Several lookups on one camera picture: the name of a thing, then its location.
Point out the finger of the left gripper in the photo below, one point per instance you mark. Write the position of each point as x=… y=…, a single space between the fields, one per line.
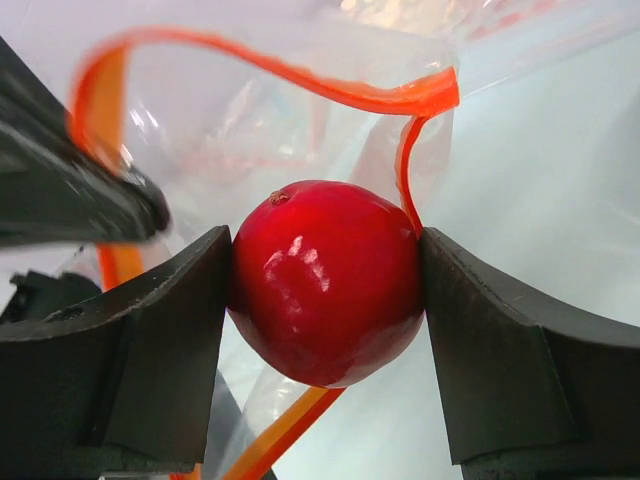
x=51 y=190

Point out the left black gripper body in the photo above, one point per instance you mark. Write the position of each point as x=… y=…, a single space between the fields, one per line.
x=38 y=295

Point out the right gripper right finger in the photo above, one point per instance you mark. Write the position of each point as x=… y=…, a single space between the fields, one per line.
x=531 y=387

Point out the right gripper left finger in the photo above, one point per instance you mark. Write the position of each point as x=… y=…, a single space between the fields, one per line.
x=123 y=382

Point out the red toy apple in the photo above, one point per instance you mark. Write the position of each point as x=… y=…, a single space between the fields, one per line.
x=326 y=282

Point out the clear orange-zipper bag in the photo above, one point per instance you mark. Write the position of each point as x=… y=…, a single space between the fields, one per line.
x=536 y=173

